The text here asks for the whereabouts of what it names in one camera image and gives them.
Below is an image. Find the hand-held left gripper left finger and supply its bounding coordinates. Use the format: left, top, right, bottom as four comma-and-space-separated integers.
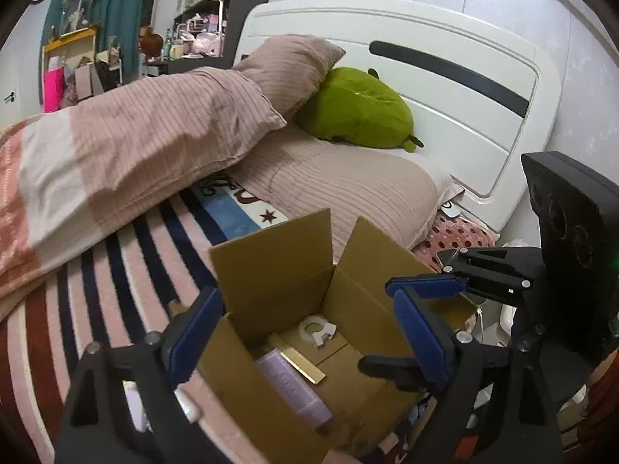
55, 287, 224, 464

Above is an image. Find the pink striped pillow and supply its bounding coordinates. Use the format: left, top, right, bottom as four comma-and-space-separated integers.
232, 34, 347, 121

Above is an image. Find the light purple bottle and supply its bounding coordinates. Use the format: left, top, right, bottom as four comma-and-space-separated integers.
255, 353, 334, 429

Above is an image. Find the yellow framed box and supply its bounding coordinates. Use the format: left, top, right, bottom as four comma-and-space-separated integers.
41, 27, 97, 74

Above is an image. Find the brown cardboard box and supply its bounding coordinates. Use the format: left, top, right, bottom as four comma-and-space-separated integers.
198, 208, 479, 464

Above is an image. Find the slim gold box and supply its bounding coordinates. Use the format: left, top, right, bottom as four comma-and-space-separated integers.
266, 333, 328, 386

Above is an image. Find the white tape dispenser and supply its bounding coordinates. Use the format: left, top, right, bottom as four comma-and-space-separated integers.
297, 316, 339, 350

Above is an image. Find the bright pink bag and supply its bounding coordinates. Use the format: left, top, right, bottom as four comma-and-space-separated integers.
43, 68, 67, 113

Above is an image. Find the brown plush toy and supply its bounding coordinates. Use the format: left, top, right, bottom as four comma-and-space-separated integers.
139, 28, 164, 62

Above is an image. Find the striped fleece blanket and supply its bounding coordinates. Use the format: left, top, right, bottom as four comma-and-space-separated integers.
0, 173, 339, 464

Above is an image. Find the clear display case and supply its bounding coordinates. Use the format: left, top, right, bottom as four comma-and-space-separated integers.
60, 0, 98, 36

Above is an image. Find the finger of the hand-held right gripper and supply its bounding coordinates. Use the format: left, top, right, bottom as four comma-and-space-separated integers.
358, 354, 430, 392
386, 246, 548, 308

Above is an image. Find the beige ribbed pillow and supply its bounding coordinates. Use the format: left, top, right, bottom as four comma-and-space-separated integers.
226, 123, 458, 253

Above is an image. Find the stack of books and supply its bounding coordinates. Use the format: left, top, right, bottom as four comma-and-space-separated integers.
556, 394, 590, 451

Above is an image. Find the red polka dot pillow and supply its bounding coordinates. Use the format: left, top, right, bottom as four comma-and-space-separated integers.
412, 214, 497, 272

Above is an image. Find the green plush toy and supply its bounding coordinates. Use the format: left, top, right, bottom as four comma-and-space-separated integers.
294, 67, 424, 154

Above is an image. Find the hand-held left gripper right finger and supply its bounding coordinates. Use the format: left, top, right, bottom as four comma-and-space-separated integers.
392, 284, 564, 464

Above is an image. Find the teal curtain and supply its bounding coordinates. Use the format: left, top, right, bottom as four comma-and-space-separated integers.
41, 0, 152, 90

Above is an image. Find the dark cluttered shelf unit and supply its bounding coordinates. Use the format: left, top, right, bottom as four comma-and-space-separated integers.
167, 0, 277, 63

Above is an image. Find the white bed headboard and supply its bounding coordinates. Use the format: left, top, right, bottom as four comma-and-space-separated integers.
232, 0, 563, 248

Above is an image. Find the pink striped duvet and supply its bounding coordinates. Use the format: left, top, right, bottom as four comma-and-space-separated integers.
0, 67, 289, 321

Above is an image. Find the small white bottle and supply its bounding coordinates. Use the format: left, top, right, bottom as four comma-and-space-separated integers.
123, 381, 202, 434

